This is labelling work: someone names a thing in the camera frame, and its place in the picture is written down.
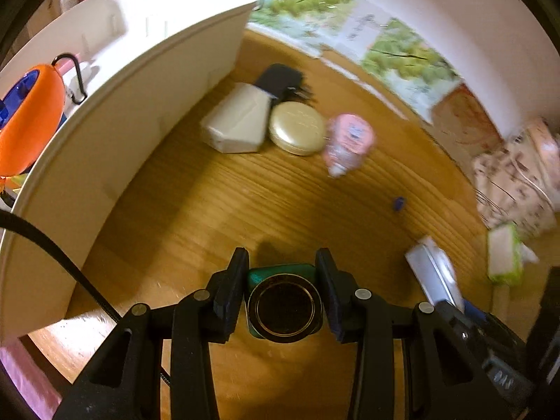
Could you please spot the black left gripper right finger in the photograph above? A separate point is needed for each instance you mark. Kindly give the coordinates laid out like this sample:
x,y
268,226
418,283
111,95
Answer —
x,y
442,379

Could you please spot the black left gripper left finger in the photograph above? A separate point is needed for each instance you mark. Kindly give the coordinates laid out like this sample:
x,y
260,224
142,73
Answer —
x,y
123,378

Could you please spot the white toy digital camera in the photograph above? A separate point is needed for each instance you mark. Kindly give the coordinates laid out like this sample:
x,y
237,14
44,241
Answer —
x,y
435,273

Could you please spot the green bottle with gold cap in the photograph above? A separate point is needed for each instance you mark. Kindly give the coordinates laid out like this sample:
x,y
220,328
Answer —
x,y
283,303

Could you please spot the orange round toy with carabiner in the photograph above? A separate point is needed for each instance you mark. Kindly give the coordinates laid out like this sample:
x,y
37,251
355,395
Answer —
x,y
32,111

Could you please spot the multicolour puzzle cube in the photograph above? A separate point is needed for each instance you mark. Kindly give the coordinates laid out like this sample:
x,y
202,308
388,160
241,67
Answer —
x,y
15,182

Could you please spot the pink hair roller clip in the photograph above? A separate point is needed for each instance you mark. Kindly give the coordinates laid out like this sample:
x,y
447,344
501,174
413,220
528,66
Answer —
x,y
65,64

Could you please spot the green tissue pack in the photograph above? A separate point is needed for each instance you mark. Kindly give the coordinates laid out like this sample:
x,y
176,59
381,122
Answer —
x,y
507,255

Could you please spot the patterned fabric storage bag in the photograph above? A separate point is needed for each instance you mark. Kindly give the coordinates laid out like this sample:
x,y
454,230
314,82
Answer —
x,y
518,182

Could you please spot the pink floss pick container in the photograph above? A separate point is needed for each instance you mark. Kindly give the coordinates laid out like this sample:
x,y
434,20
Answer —
x,y
349,140

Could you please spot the brown cardboard with red drawing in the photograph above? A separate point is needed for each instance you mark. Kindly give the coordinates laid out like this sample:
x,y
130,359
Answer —
x,y
460,116

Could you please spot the cream white box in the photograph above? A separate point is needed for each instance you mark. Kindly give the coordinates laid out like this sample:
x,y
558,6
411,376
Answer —
x,y
238,124

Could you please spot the gold oval compact case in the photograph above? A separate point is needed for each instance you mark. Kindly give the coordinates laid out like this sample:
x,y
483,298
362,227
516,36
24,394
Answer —
x,y
297,128

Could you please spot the white plastic organizer bin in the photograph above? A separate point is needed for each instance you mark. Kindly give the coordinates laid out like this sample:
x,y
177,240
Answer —
x,y
152,61

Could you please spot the black charger plug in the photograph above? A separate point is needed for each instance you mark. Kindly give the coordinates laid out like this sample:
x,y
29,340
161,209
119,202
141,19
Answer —
x,y
282,83

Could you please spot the green grape cardboard panel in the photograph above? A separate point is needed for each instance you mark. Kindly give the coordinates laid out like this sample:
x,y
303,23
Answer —
x,y
382,45

